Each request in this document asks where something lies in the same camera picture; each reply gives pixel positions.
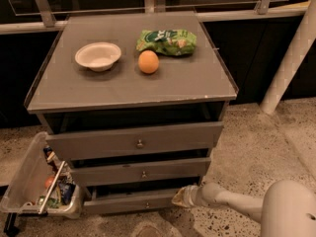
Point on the green chip bag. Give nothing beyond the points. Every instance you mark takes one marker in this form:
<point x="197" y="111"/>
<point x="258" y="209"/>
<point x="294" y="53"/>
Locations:
<point x="167" y="42"/>

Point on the blue snack packet in bin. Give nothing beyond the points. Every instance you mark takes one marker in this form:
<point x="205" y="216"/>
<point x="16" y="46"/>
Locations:
<point x="66" y="193"/>

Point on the white paper bowl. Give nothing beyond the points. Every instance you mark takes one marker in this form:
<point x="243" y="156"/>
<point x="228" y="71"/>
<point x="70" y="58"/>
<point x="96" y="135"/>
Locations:
<point x="98" y="56"/>

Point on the small red ball in bin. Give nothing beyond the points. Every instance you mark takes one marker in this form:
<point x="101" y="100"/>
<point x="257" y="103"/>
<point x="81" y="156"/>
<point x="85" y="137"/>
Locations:
<point x="48" y="182"/>

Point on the grey wooden drawer cabinet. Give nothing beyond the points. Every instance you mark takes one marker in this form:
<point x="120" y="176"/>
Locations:
<point x="68" y="98"/>

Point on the grey top drawer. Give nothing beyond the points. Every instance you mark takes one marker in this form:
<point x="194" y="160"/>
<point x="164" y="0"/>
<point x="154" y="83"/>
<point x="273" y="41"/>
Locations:
<point x="135" y="141"/>

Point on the orange fruit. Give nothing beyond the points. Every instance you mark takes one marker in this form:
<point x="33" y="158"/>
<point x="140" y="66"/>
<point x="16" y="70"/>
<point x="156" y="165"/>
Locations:
<point x="148" y="62"/>

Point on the clear plastic storage bin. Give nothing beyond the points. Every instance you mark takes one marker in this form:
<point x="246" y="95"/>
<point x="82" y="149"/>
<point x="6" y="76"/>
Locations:
<point x="27" y="186"/>

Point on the grey middle drawer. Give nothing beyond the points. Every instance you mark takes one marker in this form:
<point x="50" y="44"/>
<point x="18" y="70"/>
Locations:
<point x="140" y="172"/>

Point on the grey drawer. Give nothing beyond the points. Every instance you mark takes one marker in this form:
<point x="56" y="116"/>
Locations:
<point x="140" y="172"/>
<point x="132" y="202"/>
<point x="135" y="141"/>

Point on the grey bottom drawer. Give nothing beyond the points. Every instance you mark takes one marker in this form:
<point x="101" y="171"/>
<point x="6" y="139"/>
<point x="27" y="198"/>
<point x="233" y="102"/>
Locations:
<point x="132" y="202"/>

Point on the metal railing with glass panel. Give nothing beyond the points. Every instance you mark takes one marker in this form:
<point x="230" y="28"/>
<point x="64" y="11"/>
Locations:
<point x="31" y="16"/>

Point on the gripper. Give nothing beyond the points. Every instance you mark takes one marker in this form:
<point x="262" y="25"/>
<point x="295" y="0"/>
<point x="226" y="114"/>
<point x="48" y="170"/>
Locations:
<point x="192" y="196"/>

